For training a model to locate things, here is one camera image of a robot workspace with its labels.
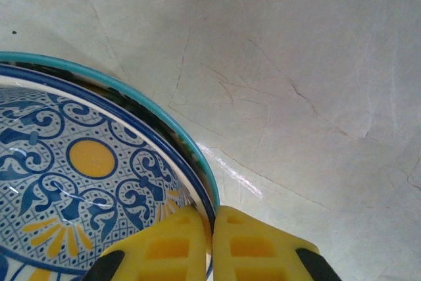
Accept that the teal rimmed bowl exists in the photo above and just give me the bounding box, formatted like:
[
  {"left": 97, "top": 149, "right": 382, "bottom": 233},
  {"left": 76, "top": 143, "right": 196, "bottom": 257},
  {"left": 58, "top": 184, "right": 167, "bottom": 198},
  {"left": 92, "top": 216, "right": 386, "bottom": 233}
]
[{"left": 0, "top": 51, "right": 220, "bottom": 213}]

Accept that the blue and yellow patterned bowl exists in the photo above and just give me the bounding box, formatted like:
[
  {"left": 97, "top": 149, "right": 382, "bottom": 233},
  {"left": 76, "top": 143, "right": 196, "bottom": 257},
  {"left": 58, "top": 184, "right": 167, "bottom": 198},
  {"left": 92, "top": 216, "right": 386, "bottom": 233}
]
[{"left": 0, "top": 63, "right": 214, "bottom": 281}]

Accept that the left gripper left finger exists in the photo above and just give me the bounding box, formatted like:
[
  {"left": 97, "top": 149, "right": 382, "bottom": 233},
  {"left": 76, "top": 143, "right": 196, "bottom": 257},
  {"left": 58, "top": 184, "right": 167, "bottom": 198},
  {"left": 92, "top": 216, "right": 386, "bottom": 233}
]
[{"left": 84, "top": 207, "right": 213, "bottom": 281}]

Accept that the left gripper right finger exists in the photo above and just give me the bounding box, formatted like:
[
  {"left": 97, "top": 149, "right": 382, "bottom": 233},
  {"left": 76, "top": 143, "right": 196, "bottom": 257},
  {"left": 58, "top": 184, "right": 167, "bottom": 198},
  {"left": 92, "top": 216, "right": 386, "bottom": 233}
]
[{"left": 212, "top": 205, "right": 341, "bottom": 281}]

